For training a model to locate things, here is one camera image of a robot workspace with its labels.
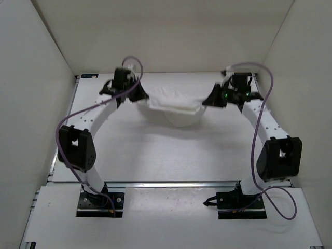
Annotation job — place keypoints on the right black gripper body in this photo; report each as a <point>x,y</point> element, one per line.
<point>225,93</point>

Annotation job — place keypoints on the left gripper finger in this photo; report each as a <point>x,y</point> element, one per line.
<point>135,95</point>
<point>145,96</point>

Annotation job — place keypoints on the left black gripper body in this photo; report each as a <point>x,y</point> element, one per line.
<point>131,84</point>

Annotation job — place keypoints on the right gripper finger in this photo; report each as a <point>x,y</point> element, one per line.
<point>219,102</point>
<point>213,95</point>

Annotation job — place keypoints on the white pleated skirt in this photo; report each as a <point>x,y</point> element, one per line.
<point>179,109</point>

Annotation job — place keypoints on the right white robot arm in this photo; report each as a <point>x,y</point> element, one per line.
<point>281,153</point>

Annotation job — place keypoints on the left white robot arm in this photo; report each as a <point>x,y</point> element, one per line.
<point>76,141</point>

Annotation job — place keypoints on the left blue corner label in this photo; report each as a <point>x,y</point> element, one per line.
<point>89,75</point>

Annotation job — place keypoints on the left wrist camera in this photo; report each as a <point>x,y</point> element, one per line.
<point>132,69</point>

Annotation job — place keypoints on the aluminium front rail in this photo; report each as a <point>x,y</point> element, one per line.
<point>197,184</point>

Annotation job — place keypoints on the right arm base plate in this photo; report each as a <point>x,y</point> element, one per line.
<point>235,205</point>

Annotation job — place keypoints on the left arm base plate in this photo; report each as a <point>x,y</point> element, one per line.
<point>90,205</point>

